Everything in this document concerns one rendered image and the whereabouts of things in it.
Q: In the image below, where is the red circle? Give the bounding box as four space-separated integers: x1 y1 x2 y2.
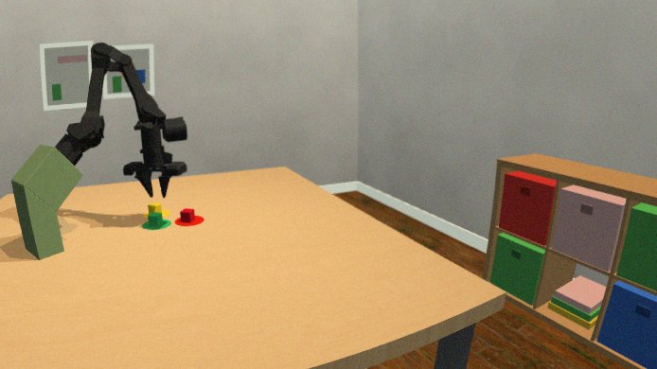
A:
175 216 204 226

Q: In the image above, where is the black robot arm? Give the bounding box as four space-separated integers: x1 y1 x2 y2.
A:
55 43 187 166

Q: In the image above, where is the green circle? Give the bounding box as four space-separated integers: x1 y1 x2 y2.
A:
142 220 171 230

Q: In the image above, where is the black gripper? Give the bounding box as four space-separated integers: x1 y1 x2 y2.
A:
123 143 187 198

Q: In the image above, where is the yellow circle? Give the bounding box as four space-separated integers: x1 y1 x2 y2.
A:
143 209 170 219

